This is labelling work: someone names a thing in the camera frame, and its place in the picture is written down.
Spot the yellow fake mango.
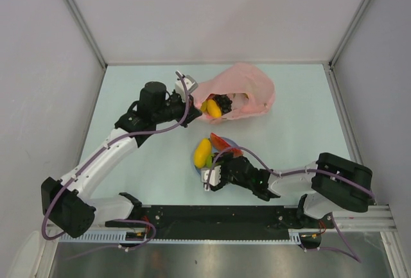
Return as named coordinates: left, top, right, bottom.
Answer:
left=193, top=139, right=212, bottom=168

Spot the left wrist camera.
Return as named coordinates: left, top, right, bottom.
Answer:
left=175, top=71, right=198, bottom=101

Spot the yellow fake lemon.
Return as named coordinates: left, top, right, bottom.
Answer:
left=200, top=99, right=222, bottom=118

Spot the black fake grape bunch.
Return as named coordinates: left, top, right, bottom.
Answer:
left=213, top=94, right=232, bottom=115

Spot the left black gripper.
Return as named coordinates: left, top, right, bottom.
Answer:
left=153, top=90, right=202, bottom=128

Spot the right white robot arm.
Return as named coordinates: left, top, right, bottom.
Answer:
left=200, top=150, right=375, bottom=227

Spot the white cable duct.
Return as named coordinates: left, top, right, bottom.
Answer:
left=59, top=229, right=313, bottom=246

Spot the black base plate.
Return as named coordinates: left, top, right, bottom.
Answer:
left=105, top=204, right=335, bottom=241

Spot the red fake watermelon slice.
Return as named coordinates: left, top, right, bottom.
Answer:
left=210, top=133, right=243, bottom=158

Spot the pink plastic bag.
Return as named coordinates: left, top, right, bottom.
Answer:
left=192, top=63, right=275, bottom=124

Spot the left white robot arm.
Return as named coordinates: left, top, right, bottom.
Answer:
left=41, top=76, right=202, bottom=240

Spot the green fake fruit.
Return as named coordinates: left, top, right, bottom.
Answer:
left=205, top=153, right=216, bottom=168

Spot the blue plastic plate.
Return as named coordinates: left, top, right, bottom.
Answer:
left=192, top=133, right=237, bottom=175

